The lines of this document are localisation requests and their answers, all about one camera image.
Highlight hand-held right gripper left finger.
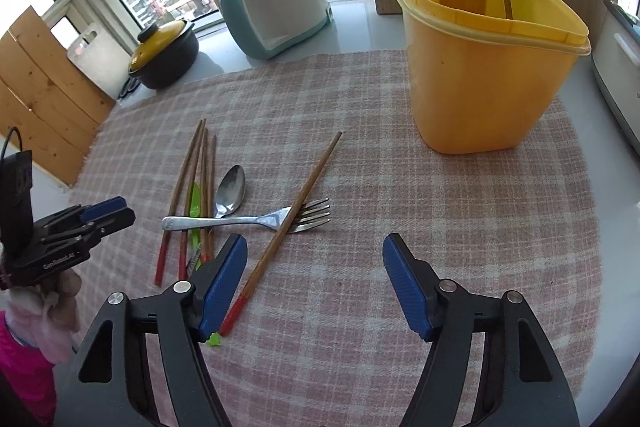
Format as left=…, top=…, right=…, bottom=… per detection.
left=52, top=233, right=249, bottom=427

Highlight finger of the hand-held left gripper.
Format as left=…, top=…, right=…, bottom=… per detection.
left=77, top=196, right=129, bottom=225
left=90, top=206, right=137, bottom=242

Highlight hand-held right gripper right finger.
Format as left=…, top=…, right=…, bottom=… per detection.
left=382, top=233, right=581, bottom=427

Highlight metal fork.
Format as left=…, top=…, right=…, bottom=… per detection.
left=161, top=198, right=332, bottom=234

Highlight green plastic spoon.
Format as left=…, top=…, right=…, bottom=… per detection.
left=185, top=183, right=222, bottom=347

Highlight yellow plastic container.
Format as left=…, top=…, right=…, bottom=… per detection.
left=388, top=0, right=592, bottom=155

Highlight person's left hand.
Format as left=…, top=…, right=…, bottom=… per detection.
left=46, top=267, right=82, bottom=310

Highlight pink plaid cloth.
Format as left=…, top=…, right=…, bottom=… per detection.
left=67, top=49, right=603, bottom=427

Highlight black scissors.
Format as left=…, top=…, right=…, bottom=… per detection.
left=117, top=77, right=143, bottom=100

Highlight pine plank board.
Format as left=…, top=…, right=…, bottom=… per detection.
left=0, top=5, right=117, bottom=186

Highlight white cutting board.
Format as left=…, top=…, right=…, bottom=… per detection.
left=66, top=23, right=133, bottom=100

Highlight black pot with yellow lid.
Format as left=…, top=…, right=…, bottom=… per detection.
left=128, top=19, right=200, bottom=90

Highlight white floral slow cooker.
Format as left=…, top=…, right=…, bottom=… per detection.
left=591, top=0, right=640, bottom=152

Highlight black cable loop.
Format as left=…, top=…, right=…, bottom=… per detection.
left=0, top=127, right=25, bottom=158

